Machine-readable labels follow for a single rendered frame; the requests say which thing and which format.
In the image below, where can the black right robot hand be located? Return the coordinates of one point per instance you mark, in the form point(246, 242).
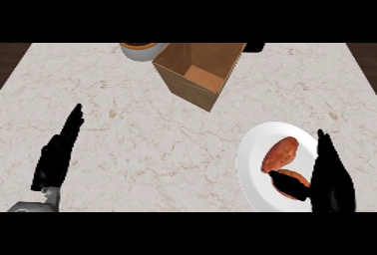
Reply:
point(331, 179)

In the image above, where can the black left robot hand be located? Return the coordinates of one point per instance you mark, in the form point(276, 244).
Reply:
point(56, 156)

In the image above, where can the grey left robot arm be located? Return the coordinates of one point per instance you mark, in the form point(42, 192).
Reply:
point(40, 203)

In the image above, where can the orange sweet potato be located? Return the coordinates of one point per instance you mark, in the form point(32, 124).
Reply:
point(280, 154)
point(297, 177)

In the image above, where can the white round plate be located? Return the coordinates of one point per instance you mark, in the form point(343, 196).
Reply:
point(264, 176)

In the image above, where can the brown cardboard box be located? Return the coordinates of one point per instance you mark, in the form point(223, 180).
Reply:
point(201, 73)

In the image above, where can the grey bowl with orange contents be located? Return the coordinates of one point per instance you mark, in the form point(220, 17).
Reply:
point(142, 51)

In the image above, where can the black object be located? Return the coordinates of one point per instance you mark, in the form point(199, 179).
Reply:
point(252, 47)

